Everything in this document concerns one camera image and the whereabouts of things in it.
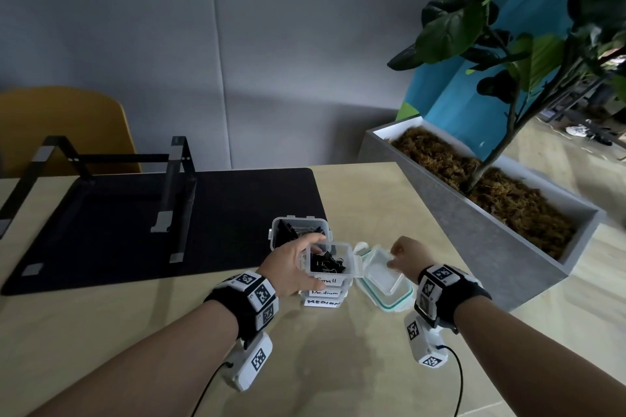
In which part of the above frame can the person's left hand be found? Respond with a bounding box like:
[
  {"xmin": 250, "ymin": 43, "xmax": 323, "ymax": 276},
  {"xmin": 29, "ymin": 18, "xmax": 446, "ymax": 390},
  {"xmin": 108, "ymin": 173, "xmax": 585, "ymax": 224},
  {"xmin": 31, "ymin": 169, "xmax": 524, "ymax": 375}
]
[{"xmin": 256, "ymin": 234, "xmax": 327, "ymax": 299}]

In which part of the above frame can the person's right hand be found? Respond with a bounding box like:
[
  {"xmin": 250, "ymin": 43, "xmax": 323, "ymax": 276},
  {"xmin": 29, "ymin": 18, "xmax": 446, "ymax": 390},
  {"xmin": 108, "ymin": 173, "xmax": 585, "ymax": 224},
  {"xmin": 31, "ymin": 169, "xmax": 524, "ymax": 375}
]
[{"xmin": 386, "ymin": 235, "xmax": 437, "ymax": 285}]

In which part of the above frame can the container labelled large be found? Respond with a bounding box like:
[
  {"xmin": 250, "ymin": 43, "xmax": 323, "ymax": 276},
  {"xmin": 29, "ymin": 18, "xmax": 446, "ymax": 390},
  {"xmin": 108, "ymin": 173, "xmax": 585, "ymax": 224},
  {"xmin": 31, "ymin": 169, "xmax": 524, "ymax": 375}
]
[{"xmin": 267, "ymin": 216, "xmax": 332, "ymax": 256}]

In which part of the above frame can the heap of large binder clips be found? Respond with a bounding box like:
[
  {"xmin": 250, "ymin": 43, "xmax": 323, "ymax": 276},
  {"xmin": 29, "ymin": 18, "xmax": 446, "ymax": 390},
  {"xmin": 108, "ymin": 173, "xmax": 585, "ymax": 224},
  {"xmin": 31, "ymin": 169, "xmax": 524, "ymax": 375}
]
[{"xmin": 277, "ymin": 222, "xmax": 323, "ymax": 246}]

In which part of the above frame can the clear lid with green seal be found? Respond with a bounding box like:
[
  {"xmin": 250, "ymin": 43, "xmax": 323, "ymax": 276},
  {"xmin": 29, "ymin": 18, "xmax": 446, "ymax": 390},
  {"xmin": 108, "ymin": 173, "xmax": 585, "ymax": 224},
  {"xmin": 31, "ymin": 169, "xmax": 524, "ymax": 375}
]
[{"xmin": 353, "ymin": 241, "xmax": 414, "ymax": 313}]

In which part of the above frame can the heap of small binder clips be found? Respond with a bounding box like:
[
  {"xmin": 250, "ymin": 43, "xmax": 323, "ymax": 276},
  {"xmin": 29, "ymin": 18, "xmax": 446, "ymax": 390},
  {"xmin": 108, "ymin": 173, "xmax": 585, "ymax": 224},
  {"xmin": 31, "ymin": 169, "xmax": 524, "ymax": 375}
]
[{"xmin": 308, "ymin": 248, "xmax": 347, "ymax": 274}]

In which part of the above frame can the person's right forearm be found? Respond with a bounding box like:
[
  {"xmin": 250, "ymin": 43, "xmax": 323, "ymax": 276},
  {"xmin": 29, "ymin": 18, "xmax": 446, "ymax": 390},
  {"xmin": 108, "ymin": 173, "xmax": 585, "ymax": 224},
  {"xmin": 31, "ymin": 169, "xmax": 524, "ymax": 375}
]
[{"xmin": 452, "ymin": 295, "xmax": 626, "ymax": 417}]

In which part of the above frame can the person's left forearm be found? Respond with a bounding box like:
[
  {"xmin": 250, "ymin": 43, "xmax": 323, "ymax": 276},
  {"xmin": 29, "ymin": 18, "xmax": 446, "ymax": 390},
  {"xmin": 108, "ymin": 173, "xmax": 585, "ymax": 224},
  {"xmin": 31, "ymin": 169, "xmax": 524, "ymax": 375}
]
[{"xmin": 29, "ymin": 302, "xmax": 241, "ymax": 417}]

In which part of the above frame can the left wrist marker band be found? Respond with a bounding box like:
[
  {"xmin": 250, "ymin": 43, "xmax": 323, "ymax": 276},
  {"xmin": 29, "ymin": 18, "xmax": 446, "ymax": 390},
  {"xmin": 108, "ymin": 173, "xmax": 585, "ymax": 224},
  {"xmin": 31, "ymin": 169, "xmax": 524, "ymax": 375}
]
[{"xmin": 203, "ymin": 272, "xmax": 280, "ymax": 342}]

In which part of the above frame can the wrist marker band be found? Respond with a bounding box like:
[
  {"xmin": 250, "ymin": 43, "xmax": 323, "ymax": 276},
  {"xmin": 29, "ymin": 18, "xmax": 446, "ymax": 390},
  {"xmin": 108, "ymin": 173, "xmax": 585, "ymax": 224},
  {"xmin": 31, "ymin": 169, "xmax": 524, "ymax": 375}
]
[
  {"xmin": 203, "ymin": 272, "xmax": 280, "ymax": 342},
  {"xmin": 413, "ymin": 264, "xmax": 492, "ymax": 334}
]

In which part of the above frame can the right wrist marker band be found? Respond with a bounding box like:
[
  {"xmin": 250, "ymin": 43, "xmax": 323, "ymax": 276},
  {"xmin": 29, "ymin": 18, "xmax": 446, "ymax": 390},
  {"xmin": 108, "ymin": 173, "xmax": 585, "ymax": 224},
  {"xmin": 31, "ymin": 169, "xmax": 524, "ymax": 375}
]
[{"xmin": 413, "ymin": 264, "xmax": 492, "ymax": 334}]

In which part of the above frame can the black desk mat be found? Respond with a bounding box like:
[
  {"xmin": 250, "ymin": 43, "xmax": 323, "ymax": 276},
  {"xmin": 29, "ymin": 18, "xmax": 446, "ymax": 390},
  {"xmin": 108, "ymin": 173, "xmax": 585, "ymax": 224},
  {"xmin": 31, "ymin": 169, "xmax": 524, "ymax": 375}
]
[{"xmin": 1, "ymin": 167, "xmax": 329, "ymax": 296}]

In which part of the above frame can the brown moss filling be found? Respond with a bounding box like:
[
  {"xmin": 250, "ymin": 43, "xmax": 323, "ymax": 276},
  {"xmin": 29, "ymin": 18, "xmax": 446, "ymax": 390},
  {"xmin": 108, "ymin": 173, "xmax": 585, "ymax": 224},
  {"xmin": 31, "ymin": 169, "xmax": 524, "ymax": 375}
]
[{"xmin": 391, "ymin": 127, "xmax": 578, "ymax": 260}]

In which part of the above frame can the black metal laptop stand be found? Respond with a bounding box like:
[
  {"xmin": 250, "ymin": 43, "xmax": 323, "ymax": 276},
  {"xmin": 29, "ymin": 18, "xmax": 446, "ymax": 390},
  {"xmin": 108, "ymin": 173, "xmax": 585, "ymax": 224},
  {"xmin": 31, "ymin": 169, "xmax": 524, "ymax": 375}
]
[{"xmin": 0, "ymin": 136, "xmax": 198, "ymax": 265}]

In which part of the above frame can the green leafy plant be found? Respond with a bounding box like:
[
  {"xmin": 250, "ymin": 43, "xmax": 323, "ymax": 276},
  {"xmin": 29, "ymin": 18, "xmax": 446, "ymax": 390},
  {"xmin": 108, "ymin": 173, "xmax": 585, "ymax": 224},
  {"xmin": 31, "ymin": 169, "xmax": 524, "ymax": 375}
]
[{"xmin": 387, "ymin": 0, "xmax": 626, "ymax": 195}]

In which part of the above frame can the yellow chair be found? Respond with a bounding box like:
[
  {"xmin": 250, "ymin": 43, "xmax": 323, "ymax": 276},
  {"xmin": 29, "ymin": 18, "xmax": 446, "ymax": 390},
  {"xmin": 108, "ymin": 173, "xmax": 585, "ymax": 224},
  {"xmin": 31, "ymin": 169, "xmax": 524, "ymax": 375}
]
[{"xmin": 0, "ymin": 87, "xmax": 143, "ymax": 178}]

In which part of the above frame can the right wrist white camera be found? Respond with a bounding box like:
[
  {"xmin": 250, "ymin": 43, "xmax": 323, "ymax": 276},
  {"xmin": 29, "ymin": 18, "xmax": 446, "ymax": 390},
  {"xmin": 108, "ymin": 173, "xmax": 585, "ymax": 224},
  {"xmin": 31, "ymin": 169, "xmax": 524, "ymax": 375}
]
[{"xmin": 403, "ymin": 311, "xmax": 449, "ymax": 369}]

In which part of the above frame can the wrist white camera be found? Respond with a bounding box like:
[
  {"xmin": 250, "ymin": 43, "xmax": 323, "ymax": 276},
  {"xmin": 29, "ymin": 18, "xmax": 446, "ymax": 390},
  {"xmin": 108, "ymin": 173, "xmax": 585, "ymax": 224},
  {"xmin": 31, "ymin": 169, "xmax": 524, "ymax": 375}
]
[
  {"xmin": 403, "ymin": 311, "xmax": 449, "ymax": 369},
  {"xmin": 222, "ymin": 331, "xmax": 273, "ymax": 392}
]

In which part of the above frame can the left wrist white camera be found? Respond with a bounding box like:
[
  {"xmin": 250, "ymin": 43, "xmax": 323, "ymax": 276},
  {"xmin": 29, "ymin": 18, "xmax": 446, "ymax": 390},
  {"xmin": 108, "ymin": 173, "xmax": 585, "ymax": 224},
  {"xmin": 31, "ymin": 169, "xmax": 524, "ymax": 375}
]
[{"xmin": 222, "ymin": 331, "xmax": 273, "ymax": 392}]

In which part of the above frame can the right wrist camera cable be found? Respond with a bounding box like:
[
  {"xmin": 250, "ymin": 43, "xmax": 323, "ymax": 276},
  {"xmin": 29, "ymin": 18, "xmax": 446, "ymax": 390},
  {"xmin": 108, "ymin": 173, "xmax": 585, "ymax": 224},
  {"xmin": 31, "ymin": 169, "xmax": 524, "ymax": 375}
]
[{"xmin": 438, "ymin": 345, "xmax": 464, "ymax": 417}]

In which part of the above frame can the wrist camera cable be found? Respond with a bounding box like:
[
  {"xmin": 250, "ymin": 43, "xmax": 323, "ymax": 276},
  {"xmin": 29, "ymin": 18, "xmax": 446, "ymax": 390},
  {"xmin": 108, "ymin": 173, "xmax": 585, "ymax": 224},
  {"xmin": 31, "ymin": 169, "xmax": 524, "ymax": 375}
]
[
  {"xmin": 190, "ymin": 362, "xmax": 233, "ymax": 417},
  {"xmin": 438, "ymin": 345, "xmax": 464, "ymax": 417}
]

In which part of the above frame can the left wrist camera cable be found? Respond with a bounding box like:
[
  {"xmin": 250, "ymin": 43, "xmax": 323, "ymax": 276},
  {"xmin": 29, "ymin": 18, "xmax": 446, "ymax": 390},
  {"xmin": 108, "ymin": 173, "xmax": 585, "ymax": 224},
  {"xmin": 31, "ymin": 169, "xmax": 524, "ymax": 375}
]
[{"xmin": 190, "ymin": 362, "xmax": 233, "ymax": 417}]

